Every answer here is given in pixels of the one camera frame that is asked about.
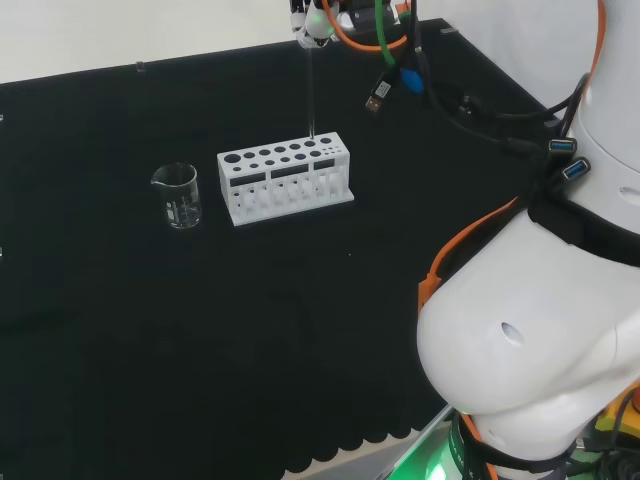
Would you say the green cable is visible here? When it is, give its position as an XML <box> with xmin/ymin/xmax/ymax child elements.
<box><xmin>372</xmin><ymin>0</ymin><xmax>401</xmax><ymax>69</ymax></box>

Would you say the blue cable connector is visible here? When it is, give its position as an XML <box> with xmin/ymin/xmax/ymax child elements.
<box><xmin>399</xmin><ymin>67</ymin><xmax>426</xmax><ymax>94</ymax></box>

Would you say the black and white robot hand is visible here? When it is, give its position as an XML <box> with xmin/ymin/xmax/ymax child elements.
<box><xmin>289</xmin><ymin>0</ymin><xmax>401</xmax><ymax>49</ymax></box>

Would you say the clear glass beaker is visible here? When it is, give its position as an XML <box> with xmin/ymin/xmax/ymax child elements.
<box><xmin>149</xmin><ymin>162</ymin><xmax>203</xmax><ymax>230</ymax></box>

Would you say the black cable with USB plug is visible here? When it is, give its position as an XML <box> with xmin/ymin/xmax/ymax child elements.
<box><xmin>363</xmin><ymin>67</ymin><xmax>401</xmax><ymax>117</ymax></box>

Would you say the clear glass rod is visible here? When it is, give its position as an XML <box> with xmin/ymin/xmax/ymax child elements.
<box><xmin>305</xmin><ymin>45</ymin><xmax>316</xmax><ymax>140</ymax></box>

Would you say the black arm strap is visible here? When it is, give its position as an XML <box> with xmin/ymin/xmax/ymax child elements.
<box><xmin>527</xmin><ymin>192</ymin><xmax>640</xmax><ymax>270</ymax></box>

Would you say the thick black cable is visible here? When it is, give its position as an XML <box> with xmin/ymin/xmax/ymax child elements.
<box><xmin>407</xmin><ymin>0</ymin><xmax>591</xmax><ymax>157</ymax></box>

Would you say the black bench cloth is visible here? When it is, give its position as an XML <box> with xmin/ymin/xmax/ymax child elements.
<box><xmin>0</xmin><ymin>17</ymin><xmax>564</xmax><ymax>480</ymax></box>

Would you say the grey base plate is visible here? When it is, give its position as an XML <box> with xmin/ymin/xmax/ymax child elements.
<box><xmin>282</xmin><ymin>403</ymin><xmax>456</xmax><ymax>480</ymax></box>

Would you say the yellow stop button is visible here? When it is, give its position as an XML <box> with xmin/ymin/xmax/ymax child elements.
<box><xmin>593</xmin><ymin>379</ymin><xmax>640</xmax><ymax>435</ymax></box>

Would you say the orange cable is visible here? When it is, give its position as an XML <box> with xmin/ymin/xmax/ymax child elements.
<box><xmin>322</xmin><ymin>0</ymin><xmax>609</xmax><ymax>480</ymax></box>

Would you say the white test tube rack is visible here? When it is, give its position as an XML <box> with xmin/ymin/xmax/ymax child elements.
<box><xmin>216</xmin><ymin>131</ymin><xmax>356</xmax><ymax>228</ymax></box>

